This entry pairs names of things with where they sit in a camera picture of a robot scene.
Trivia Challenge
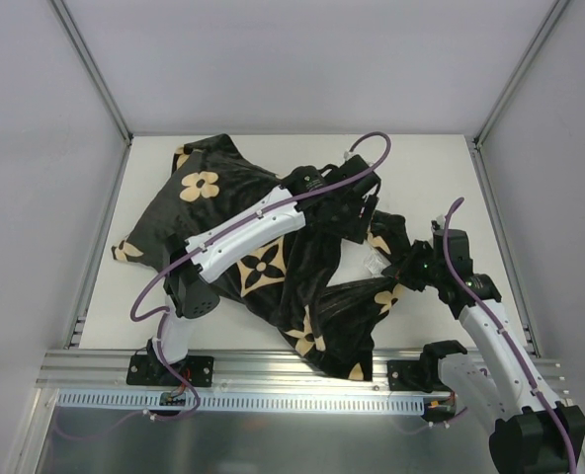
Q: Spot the white pillow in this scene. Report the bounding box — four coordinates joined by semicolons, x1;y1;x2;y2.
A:
338;241;389;281

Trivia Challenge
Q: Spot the black floral plush pillowcase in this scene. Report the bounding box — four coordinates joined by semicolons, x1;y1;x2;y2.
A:
111;134;399;381

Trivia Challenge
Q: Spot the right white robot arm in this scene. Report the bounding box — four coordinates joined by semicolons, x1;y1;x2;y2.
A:
391;227;585;473

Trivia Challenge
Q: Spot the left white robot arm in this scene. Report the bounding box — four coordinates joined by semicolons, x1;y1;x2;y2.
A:
147;152;380;385

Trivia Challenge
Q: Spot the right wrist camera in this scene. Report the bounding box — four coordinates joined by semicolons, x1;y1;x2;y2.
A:
431;215;450;236

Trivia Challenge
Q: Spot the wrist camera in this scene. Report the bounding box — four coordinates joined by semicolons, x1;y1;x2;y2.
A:
341;151;371;175
431;215;450;236

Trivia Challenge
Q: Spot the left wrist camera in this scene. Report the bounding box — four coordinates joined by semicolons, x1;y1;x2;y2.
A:
341;151;371;175

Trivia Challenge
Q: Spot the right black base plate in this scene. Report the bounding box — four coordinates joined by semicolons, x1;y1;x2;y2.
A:
386;359;434;393

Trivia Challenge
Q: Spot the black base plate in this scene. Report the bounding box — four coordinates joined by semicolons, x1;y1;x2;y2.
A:
386;359;434;393
125;351;215;388

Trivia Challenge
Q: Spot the right thin purple wire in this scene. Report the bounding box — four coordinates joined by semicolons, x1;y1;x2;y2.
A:
390;389;471;435

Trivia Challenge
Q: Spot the thin purple wire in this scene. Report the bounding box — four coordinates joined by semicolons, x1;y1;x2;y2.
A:
49;384;203;440
390;389;471;435

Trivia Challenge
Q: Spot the aluminium mounting rail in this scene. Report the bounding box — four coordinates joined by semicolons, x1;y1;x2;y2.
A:
36;349;420;396

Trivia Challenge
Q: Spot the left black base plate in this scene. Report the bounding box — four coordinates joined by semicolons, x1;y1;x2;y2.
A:
125;351;215;388

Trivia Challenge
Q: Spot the right aluminium frame post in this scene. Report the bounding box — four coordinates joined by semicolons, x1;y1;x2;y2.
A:
472;0;572;149

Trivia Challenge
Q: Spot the aluminium frame post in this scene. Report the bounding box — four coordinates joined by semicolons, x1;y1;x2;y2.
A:
47;0;133;145
472;0;572;149

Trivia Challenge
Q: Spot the left thin purple wire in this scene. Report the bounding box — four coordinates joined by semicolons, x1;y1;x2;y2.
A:
49;384;203;440

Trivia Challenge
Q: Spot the left aluminium frame post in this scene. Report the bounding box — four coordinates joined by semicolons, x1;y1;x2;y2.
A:
47;0;133;145

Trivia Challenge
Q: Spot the slotted cable duct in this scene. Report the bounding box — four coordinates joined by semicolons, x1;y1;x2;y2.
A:
57;389;425;416

